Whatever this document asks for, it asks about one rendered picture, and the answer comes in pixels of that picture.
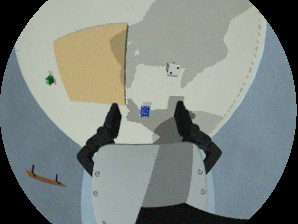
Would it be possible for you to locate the blue die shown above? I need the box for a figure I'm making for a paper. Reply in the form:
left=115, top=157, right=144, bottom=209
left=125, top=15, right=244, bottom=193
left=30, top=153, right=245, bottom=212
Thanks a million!
left=141, top=106, right=149, bottom=117

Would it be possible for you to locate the white die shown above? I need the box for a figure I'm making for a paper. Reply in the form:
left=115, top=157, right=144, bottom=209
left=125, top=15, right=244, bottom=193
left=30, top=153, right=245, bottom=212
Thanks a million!
left=166, top=61, right=181, bottom=76

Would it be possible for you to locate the small green die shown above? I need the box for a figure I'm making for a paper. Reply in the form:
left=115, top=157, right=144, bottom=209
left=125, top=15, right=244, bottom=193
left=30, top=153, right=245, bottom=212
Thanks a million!
left=45, top=75, right=54, bottom=85

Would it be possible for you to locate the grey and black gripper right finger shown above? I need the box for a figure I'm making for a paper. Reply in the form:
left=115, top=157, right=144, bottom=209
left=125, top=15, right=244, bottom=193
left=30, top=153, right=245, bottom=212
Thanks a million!
left=174, top=101, right=222, bottom=175

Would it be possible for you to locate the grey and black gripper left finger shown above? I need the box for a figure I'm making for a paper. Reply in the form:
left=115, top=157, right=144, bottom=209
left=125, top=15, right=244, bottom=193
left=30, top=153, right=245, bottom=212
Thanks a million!
left=77, top=103, right=122, bottom=177

